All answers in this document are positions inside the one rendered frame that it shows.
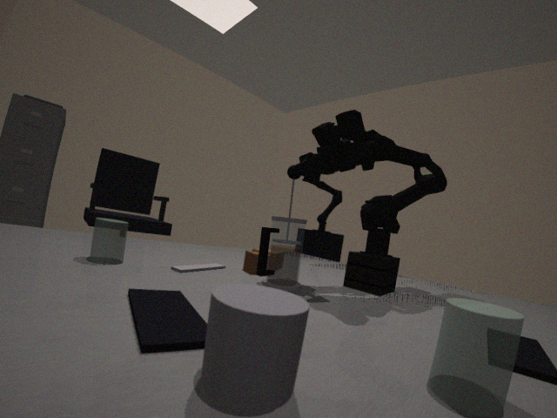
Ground glass french press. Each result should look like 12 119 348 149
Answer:
256 165 307 290

